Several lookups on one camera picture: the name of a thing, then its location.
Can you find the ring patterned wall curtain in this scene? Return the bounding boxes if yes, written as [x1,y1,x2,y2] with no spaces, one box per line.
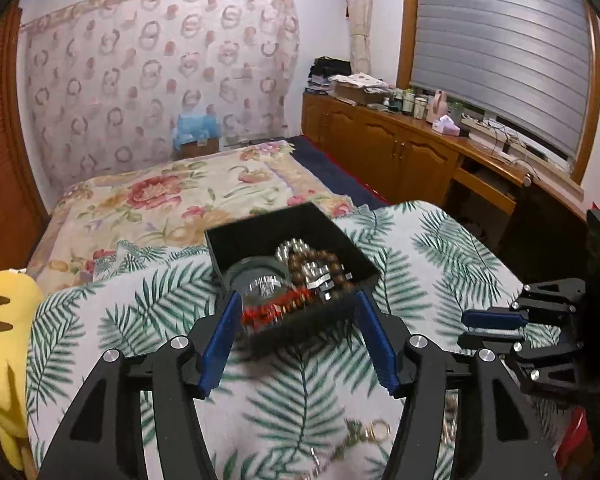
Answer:
[20,0,301,202]

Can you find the small cardboard box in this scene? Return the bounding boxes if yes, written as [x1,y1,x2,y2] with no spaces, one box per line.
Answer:
[181,137,221,159]

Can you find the white power strip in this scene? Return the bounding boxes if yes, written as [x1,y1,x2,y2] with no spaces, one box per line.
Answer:
[461,114,537,162]

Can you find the grey glass bangle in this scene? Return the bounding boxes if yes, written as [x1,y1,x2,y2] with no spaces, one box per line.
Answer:
[224,257,291,307]

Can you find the wooden side cabinet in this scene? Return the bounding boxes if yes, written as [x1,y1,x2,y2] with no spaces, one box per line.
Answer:
[301,91,588,271]

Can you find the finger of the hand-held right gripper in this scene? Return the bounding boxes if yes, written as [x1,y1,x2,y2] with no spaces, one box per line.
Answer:
[457,331,583,396]
[462,277,588,330]

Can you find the box with patterned cloth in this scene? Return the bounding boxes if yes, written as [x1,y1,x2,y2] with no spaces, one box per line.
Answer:
[330,74,389,106]

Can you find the group of small bottles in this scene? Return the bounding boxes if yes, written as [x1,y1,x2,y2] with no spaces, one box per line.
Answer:
[392,87,431,120]

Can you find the red cloth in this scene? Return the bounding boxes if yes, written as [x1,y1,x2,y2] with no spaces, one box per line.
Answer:
[555,407,596,472]

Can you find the pink tissue box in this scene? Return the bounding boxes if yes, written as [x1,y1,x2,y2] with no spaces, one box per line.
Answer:
[432,115,462,137]

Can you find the pink bottle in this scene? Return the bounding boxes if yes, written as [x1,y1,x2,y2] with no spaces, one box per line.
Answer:
[427,90,449,122]

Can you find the navy bed sheet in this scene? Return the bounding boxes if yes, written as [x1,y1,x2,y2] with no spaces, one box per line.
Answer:
[285,135,395,211]

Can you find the pile of dark clothes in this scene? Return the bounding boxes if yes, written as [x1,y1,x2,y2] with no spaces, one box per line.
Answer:
[308,56,352,94]

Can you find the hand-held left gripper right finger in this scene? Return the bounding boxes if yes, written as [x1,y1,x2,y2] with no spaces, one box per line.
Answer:
[355,291,563,480]

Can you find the red string bracelet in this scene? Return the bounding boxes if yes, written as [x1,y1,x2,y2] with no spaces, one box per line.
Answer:
[242,290,314,327]

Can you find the floral bed blanket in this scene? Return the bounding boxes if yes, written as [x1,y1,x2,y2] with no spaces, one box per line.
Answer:
[27,139,355,293]

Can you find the black square box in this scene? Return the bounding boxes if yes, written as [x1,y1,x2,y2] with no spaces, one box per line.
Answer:
[205,202,381,359]

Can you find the yellow plush toy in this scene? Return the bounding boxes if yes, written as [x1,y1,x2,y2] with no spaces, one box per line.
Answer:
[0,270,45,472]

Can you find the wooden louvered wardrobe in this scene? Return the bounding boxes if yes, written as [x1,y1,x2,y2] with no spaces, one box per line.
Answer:
[0,5,49,281]

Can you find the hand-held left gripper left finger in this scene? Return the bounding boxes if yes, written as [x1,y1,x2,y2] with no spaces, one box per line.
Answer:
[38,291,244,480]

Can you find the gold chain with rings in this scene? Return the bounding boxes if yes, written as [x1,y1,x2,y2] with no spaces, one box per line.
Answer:
[309,417,391,477]

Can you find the brown wooden bead bracelet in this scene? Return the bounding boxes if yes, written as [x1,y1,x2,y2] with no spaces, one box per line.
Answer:
[290,251,354,292]

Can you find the white pearl bracelet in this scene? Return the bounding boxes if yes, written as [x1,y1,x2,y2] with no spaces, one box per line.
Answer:
[275,240,311,273]

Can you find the green leaf print blanket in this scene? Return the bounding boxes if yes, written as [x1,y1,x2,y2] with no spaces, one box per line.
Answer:
[24,200,581,480]

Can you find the tied cream curtain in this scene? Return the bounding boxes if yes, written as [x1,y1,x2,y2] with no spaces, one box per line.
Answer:
[342,0,372,69]

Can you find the blue bag on stool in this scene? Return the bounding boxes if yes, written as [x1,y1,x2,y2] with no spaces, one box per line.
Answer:
[172,112,221,149]

